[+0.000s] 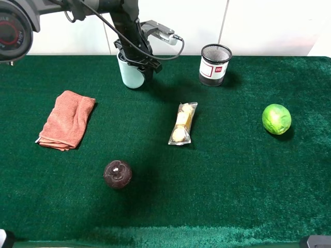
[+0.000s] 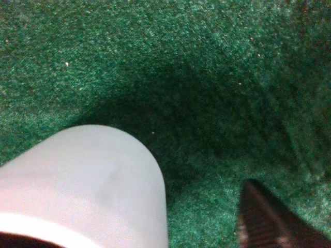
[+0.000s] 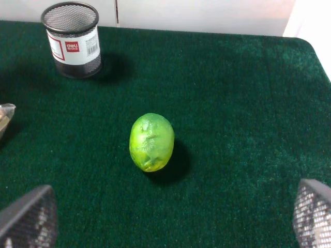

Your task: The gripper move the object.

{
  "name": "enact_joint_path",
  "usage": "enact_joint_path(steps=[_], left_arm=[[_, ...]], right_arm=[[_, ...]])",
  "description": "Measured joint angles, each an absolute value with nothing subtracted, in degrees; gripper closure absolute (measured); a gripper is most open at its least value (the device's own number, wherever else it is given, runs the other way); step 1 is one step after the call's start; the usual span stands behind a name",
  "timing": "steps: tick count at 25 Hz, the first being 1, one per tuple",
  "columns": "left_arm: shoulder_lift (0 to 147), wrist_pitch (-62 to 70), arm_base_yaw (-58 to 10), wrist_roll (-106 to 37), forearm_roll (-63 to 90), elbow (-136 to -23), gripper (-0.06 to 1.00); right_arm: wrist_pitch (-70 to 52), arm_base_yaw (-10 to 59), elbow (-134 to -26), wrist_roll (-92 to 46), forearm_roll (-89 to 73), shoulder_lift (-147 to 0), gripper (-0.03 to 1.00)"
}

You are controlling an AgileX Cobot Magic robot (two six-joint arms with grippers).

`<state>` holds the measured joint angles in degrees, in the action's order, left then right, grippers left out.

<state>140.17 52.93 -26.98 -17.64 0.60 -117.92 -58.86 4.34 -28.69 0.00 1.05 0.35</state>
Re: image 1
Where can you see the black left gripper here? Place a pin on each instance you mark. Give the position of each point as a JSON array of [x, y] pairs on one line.
[[143, 63]]

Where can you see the pale blue cup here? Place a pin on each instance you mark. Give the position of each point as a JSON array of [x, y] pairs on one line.
[[131, 76]]

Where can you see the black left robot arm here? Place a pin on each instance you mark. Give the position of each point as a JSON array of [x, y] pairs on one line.
[[20, 19]]

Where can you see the clear chocolate candy packet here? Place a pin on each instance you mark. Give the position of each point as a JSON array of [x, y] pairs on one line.
[[181, 132]]

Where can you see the black mesh pen holder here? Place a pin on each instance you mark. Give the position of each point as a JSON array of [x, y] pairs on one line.
[[214, 63]]

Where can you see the orange folded towel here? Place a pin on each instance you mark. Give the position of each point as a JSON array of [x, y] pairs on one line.
[[67, 122]]

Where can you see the dark purple mangosteen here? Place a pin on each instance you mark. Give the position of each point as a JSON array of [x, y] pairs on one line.
[[117, 174]]

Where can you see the green felt table mat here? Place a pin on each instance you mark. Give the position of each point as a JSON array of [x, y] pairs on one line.
[[235, 184]]

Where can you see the green lime fruit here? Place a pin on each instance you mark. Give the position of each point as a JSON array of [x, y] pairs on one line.
[[276, 119]]

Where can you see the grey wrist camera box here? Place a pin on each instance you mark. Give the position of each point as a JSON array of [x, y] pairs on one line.
[[159, 31]]

